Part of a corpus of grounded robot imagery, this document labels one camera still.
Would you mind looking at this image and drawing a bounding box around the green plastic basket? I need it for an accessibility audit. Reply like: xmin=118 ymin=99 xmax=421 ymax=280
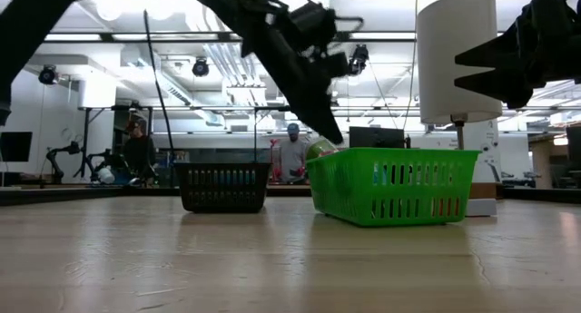
xmin=306 ymin=148 xmax=481 ymax=228

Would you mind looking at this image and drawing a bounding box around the black monitor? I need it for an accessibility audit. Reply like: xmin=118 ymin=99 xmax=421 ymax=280
xmin=348 ymin=125 xmax=406 ymax=150
xmin=0 ymin=131 xmax=34 ymax=163

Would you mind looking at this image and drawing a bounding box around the black mounted camera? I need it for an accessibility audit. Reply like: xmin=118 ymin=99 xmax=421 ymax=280
xmin=38 ymin=65 xmax=59 ymax=86
xmin=191 ymin=57 xmax=211 ymax=78

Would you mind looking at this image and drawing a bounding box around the black plastic basket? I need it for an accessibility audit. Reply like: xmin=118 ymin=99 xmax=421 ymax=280
xmin=173 ymin=161 xmax=272 ymax=214

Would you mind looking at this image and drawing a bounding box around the black gantry frame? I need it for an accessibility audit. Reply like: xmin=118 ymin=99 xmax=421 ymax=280
xmin=79 ymin=104 xmax=324 ymax=169

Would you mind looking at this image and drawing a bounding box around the black white USB charger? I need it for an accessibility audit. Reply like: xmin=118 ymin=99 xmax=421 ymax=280
xmin=304 ymin=137 xmax=340 ymax=162

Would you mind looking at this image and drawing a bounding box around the person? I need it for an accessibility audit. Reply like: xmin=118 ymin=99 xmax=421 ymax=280
xmin=122 ymin=121 xmax=158 ymax=187
xmin=277 ymin=122 xmax=310 ymax=186

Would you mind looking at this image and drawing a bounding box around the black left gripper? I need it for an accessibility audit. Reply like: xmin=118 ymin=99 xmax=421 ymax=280
xmin=240 ymin=0 xmax=364 ymax=145

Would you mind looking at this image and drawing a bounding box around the black hanging camera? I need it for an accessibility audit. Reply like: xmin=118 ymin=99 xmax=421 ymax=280
xmin=347 ymin=44 xmax=369 ymax=77

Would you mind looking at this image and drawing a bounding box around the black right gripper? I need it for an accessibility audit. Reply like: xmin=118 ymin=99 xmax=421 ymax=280
xmin=454 ymin=0 xmax=581 ymax=110

